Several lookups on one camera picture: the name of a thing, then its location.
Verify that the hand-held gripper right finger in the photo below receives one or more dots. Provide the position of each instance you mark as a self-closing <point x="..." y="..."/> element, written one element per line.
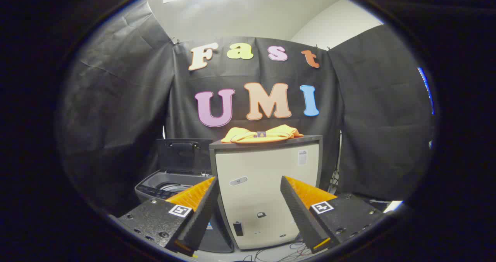
<point x="300" y="215"/>

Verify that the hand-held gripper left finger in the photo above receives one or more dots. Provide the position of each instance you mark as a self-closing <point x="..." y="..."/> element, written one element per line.
<point x="201" y="215"/>

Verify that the grey washing machine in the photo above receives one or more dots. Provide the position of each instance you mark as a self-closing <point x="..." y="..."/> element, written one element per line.
<point x="155" y="184"/>

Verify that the orange shirt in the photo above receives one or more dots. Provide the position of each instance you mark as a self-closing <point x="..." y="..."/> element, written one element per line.
<point x="248" y="135"/>

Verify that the white cabinet with grey top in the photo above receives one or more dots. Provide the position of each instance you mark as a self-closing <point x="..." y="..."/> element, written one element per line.
<point x="263" y="200"/>

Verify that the black backdrop cloth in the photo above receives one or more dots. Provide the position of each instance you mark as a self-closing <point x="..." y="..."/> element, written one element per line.
<point x="116" y="99"/>

